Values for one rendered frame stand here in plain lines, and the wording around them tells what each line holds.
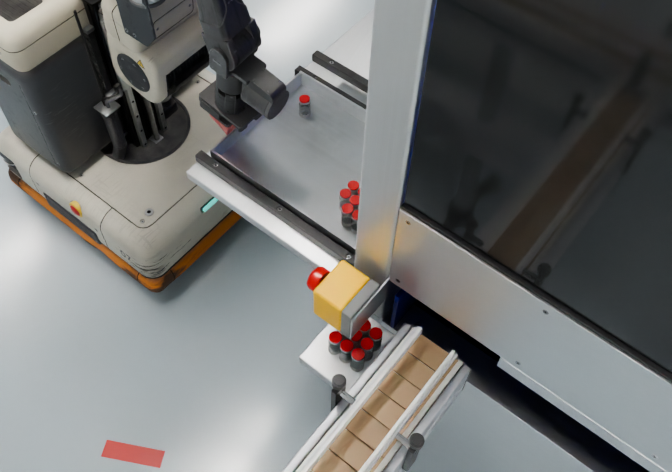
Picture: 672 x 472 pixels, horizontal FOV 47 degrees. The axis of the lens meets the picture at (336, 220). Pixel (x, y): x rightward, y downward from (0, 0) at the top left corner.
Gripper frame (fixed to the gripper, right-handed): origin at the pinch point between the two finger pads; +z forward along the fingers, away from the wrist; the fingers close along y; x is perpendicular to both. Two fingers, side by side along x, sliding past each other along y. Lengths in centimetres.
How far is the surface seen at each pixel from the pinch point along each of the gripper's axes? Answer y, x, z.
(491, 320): 57, -12, -28
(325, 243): 28.8, -7.4, -3.5
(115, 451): 8, -47, 92
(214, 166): 3.0, -7.3, 1.0
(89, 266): -39, -14, 100
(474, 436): 69, -12, 10
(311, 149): 13.5, 8.1, 0.8
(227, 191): 7.9, -9.0, 2.2
